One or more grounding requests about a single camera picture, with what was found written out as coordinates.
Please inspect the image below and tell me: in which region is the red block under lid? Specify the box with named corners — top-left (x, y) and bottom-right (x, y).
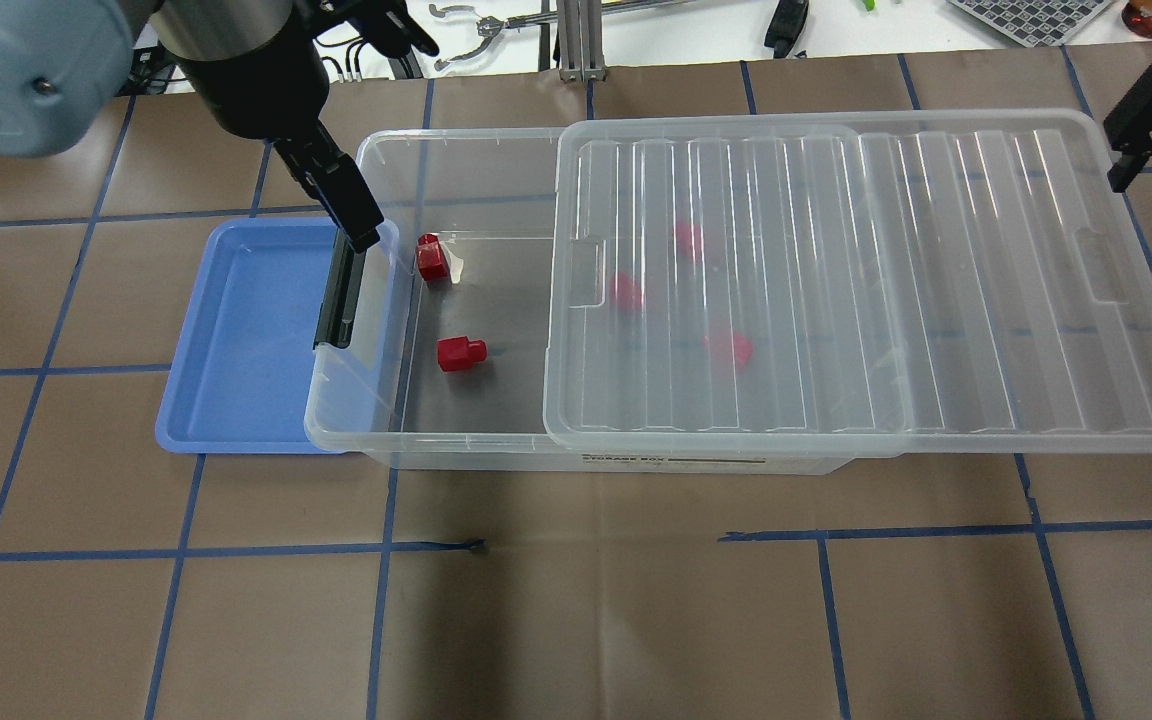
top-left (675, 220), bottom-right (705, 265)
top-left (703, 329), bottom-right (755, 374)
top-left (608, 272), bottom-right (645, 313)

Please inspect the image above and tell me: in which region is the grey keyboard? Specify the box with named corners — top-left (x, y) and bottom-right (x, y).
top-left (948, 1), bottom-right (1112, 47)

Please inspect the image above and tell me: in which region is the red block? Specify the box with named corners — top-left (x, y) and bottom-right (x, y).
top-left (703, 329), bottom-right (755, 374)
top-left (608, 272), bottom-right (645, 313)
top-left (416, 233), bottom-right (450, 283)
top-left (675, 220), bottom-right (705, 265)
top-left (435, 336), bottom-right (488, 373)

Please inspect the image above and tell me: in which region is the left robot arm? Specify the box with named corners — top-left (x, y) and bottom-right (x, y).
top-left (0, 1), bottom-right (439, 253)

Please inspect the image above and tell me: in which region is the clear plastic storage box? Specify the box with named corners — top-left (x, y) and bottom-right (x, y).
top-left (356, 128), bottom-right (846, 477)

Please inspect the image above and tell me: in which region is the black power adapter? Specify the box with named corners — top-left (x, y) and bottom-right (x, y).
top-left (763, 0), bottom-right (810, 59)

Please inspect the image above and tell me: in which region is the black box latch handle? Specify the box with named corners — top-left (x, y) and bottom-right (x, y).
top-left (314, 232), bottom-right (366, 348)

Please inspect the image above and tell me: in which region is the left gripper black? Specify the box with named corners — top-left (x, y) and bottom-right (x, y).
top-left (156, 1), bottom-right (439, 253)

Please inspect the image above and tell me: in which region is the clear plastic box lid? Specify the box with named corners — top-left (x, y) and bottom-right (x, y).
top-left (543, 108), bottom-right (1152, 458)

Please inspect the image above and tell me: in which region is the blue plastic tray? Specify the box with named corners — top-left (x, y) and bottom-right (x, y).
top-left (156, 217), bottom-right (414, 454)

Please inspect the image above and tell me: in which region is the aluminium frame post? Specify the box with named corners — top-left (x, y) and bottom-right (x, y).
top-left (556, 0), bottom-right (607, 82)

